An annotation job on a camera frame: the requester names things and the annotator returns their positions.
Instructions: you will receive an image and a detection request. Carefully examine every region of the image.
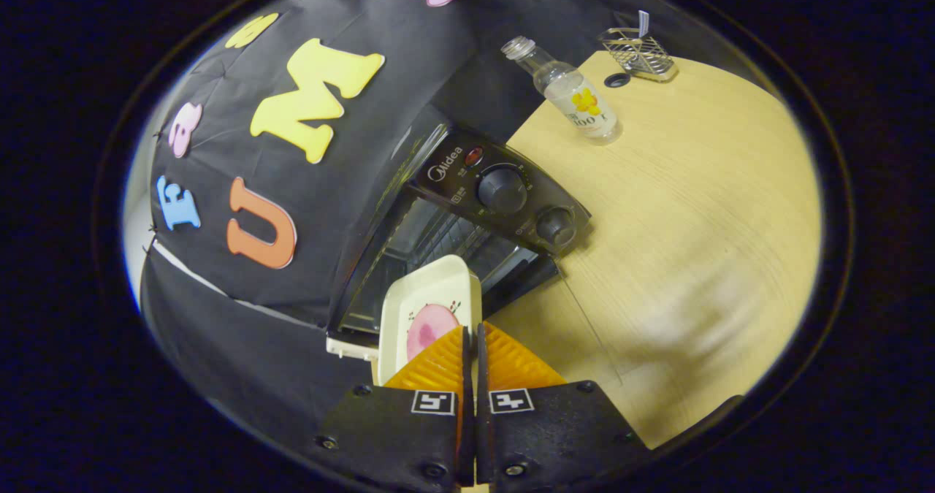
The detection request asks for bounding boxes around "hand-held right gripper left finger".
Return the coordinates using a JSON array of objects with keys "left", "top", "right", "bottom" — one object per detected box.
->
[{"left": 316, "top": 324, "right": 476, "bottom": 493}]

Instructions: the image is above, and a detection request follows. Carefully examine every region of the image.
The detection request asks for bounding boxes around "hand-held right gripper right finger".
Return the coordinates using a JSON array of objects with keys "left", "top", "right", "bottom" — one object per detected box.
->
[{"left": 475, "top": 321, "right": 655, "bottom": 488}]

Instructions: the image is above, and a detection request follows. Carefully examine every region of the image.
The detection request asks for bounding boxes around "pink meat slice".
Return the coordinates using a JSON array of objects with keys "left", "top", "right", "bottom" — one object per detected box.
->
[{"left": 405, "top": 303, "right": 461, "bottom": 362}]

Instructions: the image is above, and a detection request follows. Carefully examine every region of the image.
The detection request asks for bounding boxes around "cream square plate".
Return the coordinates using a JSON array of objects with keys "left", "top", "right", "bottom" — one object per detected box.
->
[{"left": 376, "top": 254, "right": 484, "bottom": 388}]

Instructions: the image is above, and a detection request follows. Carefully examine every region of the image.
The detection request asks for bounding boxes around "black electric oven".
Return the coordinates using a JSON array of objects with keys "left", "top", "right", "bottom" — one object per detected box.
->
[{"left": 327, "top": 104, "right": 625, "bottom": 388}]

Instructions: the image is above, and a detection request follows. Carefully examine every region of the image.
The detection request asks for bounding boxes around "clear glass bottle yellow label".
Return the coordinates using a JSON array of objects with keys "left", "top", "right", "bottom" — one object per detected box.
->
[{"left": 500, "top": 36, "right": 623, "bottom": 145}]

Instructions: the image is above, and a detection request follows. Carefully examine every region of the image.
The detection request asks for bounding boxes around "metal wire holder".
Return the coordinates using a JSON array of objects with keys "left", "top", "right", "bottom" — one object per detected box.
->
[{"left": 598, "top": 27, "right": 679, "bottom": 83}]

